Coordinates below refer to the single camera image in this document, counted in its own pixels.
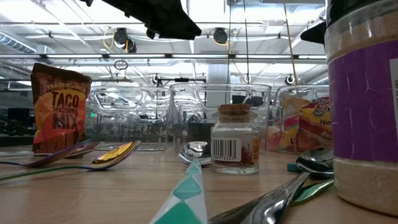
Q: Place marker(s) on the colourful snack packets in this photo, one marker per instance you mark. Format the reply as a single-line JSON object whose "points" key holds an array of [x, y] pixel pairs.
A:
{"points": [[289, 124]]}

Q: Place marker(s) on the blue round object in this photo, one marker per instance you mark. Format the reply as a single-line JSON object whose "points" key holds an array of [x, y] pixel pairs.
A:
{"points": [[292, 168]]}

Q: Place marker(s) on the taco seasoning mix packet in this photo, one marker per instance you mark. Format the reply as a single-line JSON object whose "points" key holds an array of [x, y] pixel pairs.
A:
{"points": [[59, 109]]}

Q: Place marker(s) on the red yellow noodle bag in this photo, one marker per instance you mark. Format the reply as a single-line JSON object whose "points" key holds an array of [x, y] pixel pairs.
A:
{"points": [[315, 124]]}

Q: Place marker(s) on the ceiling light rail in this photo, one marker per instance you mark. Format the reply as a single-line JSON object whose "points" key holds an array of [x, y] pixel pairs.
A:
{"points": [[199, 56]]}

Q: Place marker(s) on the plain silver spoon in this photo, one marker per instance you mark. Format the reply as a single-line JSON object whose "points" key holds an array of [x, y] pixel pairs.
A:
{"points": [[267, 205]]}

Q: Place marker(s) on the clear plastic bin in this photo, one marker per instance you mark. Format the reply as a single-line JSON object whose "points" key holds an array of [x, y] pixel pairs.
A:
{"points": [[124, 96], [186, 93], [280, 90]]}

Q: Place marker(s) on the purple blue spoon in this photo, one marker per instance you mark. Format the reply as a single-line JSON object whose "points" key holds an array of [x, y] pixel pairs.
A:
{"points": [[53, 158]]}

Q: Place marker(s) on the small glass jar cork lid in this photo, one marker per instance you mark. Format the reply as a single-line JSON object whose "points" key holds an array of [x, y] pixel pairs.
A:
{"points": [[233, 133]]}

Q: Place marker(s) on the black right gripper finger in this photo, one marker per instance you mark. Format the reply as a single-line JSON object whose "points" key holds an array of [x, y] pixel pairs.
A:
{"points": [[317, 33]]}

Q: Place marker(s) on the purple label spice jar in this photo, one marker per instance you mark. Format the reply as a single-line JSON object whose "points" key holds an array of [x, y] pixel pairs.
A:
{"points": [[363, 102]]}

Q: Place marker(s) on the black overhead bracket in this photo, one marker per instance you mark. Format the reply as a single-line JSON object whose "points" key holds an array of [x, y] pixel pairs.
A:
{"points": [[182, 80]]}

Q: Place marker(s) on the black monitor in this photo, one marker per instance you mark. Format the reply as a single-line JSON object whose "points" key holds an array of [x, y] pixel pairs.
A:
{"points": [[248, 101]]}

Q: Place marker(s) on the gold rainbow spoon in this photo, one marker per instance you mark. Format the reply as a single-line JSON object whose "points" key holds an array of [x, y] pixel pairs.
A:
{"points": [[115, 154]]}

